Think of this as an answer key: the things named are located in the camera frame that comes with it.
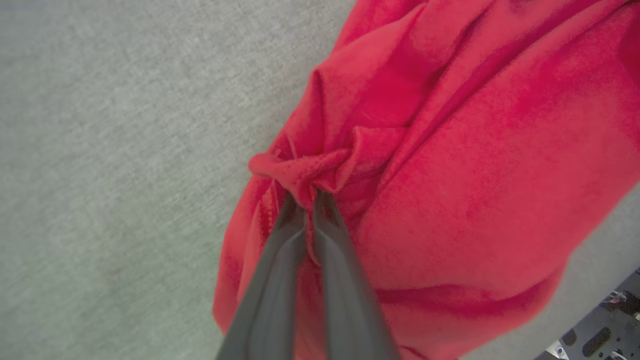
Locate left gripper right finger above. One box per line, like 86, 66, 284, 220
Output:
312, 190, 401, 360

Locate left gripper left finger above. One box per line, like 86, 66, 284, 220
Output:
215, 192, 307, 360

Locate grey fabric sofa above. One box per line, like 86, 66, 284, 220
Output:
0, 0, 640, 360

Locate red shirt with white sleeves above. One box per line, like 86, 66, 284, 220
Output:
212, 0, 640, 360

